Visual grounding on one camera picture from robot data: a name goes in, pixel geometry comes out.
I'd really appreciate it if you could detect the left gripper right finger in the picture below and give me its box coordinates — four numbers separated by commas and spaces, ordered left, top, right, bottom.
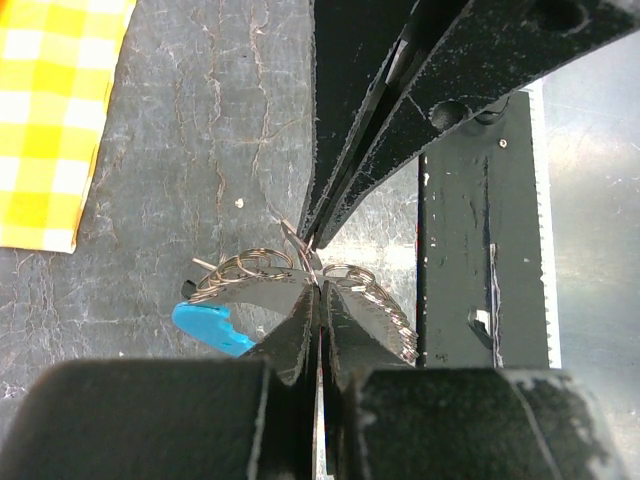
320, 283, 628, 479

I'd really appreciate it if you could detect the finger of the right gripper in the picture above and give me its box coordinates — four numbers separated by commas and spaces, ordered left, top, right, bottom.
312, 1, 639, 249
298, 1, 465, 238

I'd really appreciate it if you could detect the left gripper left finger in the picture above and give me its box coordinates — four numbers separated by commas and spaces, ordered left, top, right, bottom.
1, 286, 320, 479

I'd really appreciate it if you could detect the black key fob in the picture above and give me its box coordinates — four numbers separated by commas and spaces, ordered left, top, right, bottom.
181, 280, 197, 301

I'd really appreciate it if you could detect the orange checkered cloth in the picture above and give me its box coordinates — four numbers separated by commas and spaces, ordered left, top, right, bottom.
1, 1, 136, 253

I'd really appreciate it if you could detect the grey cable duct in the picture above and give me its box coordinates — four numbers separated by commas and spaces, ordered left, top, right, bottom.
522, 80, 562, 369

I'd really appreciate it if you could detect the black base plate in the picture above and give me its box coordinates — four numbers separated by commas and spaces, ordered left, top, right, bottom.
417, 92, 550, 368

